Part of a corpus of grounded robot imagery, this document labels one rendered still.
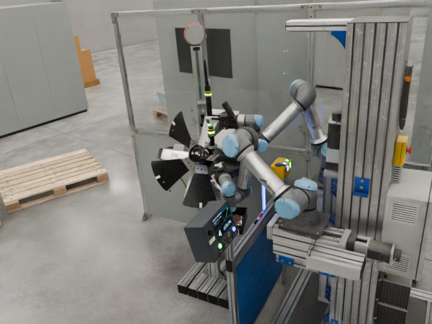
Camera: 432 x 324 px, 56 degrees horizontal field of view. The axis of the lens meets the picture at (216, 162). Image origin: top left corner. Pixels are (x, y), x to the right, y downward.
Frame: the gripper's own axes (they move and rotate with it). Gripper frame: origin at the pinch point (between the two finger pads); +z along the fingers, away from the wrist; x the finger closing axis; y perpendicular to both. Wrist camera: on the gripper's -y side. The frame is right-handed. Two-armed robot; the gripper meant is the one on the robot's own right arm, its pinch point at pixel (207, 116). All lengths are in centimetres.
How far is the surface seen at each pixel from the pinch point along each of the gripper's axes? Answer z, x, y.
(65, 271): 143, -3, 147
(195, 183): 6.9, -14.3, 41.1
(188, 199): 9, -23, 49
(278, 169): -42, 15, 41
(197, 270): 25, 14, 139
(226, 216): -31, -69, 27
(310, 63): -56, 62, -20
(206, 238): -27, -89, 27
